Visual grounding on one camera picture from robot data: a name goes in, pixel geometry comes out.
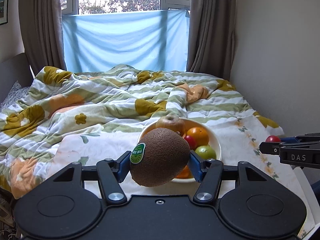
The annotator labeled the cream ceramic fruit bowl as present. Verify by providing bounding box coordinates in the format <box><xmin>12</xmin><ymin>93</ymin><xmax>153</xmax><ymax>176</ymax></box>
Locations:
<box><xmin>137</xmin><ymin>118</ymin><xmax>223</xmax><ymax>183</ymax></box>

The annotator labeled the left brown curtain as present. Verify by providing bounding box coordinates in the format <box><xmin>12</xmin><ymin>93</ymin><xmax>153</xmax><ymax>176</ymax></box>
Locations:
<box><xmin>18</xmin><ymin>0</ymin><xmax>66</xmax><ymax>74</ymax></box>

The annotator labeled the brown kiwi with sticker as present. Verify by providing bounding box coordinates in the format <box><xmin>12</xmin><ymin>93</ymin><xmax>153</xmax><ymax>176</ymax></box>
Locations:
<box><xmin>130</xmin><ymin>128</ymin><xmax>190</xmax><ymax>187</ymax></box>

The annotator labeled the grey patterned pillow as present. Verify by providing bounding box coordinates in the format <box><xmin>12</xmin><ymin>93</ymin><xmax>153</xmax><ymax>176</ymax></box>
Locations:
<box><xmin>1</xmin><ymin>81</ymin><xmax>30</xmax><ymax>111</ymax></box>

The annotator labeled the brown curtain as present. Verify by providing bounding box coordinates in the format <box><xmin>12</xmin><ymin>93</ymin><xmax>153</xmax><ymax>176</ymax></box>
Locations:
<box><xmin>187</xmin><ymin>0</ymin><xmax>236</xmax><ymax>80</ymax></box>
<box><xmin>18</xmin><ymin>0</ymin><xmax>66</xmax><ymax>74</ymax></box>

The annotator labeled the orange in bowl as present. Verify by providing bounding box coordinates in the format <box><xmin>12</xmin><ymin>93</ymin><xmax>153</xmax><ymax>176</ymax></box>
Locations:
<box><xmin>187</xmin><ymin>127</ymin><xmax>209</xmax><ymax>148</ymax></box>

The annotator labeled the striped floral quilt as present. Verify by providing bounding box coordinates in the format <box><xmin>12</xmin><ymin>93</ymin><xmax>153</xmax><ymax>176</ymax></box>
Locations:
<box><xmin>1</xmin><ymin>64</ymin><xmax>283</xmax><ymax>197</ymax></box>

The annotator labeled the large orange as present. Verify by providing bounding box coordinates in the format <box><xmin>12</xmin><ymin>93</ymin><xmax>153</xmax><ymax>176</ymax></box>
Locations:
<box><xmin>176</xmin><ymin>165</ymin><xmax>193</xmax><ymax>179</ymax></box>

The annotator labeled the framed wall picture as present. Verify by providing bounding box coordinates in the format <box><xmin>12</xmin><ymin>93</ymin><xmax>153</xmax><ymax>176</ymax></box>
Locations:
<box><xmin>0</xmin><ymin>0</ymin><xmax>9</xmax><ymax>25</ymax></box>

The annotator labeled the large green apple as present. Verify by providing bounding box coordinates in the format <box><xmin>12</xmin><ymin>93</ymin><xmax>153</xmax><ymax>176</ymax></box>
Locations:
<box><xmin>195</xmin><ymin>145</ymin><xmax>217</xmax><ymax>159</ymax></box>

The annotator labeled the wrinkled yellow apple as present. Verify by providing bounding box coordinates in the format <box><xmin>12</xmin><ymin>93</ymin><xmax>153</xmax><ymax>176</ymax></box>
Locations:
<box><xmin>156</xmin><ymin>114</ymin><xmax>185</xmax><ymax>136</ymax></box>

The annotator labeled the right brown curtain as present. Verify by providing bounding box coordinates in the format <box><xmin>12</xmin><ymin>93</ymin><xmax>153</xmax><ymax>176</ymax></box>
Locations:
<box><xmin>187</xmin><ymin>0</ymin><xmax>236</xmax><ymax>80</ymax></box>

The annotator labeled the grey bed headboard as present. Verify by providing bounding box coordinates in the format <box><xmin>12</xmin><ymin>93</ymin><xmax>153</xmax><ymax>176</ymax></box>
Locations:
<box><xmin>0</xmin><ymin>53</ymin><xmax>34</xmax><ymax>102</ymax></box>

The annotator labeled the light blue window cloth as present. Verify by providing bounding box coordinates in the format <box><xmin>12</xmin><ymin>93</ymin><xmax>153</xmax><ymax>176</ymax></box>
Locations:
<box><xmin>62</xmin><ymin>10</ymin><xmax>190</xmax><ymax>73</ymax></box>

